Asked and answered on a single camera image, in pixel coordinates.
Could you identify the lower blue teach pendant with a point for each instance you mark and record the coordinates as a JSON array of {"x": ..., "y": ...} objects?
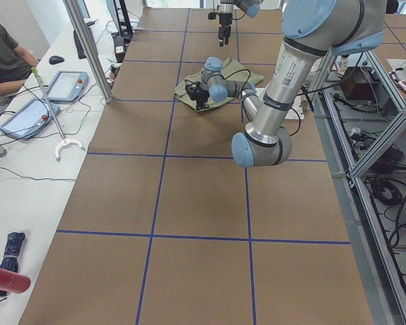
[{"x": 27, "y": 121}]

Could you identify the olive green long-sleeve shirt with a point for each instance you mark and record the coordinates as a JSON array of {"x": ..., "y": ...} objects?
[{"x": 225, "y": 80}]

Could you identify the black computer mouse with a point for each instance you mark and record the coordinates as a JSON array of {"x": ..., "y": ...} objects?
[{"x": 53, "y": 60}]

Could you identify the person in dark shirt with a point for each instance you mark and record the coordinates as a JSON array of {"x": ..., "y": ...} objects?
[{"x": 16, "y": 64}]

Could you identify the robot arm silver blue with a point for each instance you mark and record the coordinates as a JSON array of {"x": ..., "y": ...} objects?
[
  {"x": 249, "y": 7},
  {"x": 311, "y": 29}
]

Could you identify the blue teach pendant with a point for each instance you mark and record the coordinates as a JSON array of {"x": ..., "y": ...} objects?
[
  {"x": 27, "y": 121},
  {"x": 67, "y": 86}
]

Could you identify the black power adapter with label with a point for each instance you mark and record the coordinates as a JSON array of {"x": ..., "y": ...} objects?
[{"x": 119, "y": 48}]

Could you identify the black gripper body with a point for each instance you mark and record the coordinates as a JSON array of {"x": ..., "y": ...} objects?
[
  {"x": 224, "y": 19},
  {"x": 199, "y": 98}
]

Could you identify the folded dark blue umbrella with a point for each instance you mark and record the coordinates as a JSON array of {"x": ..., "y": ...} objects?
[{"x": 11, "y": 254}]

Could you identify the black keyboard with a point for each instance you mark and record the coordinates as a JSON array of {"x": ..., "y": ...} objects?
[{"x": 79, "y": 47}]

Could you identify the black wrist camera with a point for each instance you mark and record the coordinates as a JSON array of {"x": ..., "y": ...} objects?
[
  {"x": 212, "y": 15},
  {"x": 193, "y": 90}
]

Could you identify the reacher grabber stick white claw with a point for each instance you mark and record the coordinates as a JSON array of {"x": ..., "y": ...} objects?
[{"x": 66, "y": 141}]

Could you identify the upper blue teach pendant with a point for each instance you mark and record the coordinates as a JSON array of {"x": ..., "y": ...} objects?
[{"x": 67, "y": 86}]

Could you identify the brown box on side frame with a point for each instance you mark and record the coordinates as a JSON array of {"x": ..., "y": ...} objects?
[{"x": 359, "y": 83}]

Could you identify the red cylindrical bottle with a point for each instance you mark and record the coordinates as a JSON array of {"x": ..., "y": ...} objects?
[{"x": 13, "y": 282}]

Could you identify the aluminium frame post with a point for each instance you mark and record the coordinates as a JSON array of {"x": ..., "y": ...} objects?
[{"x": 77, "y": 20}]

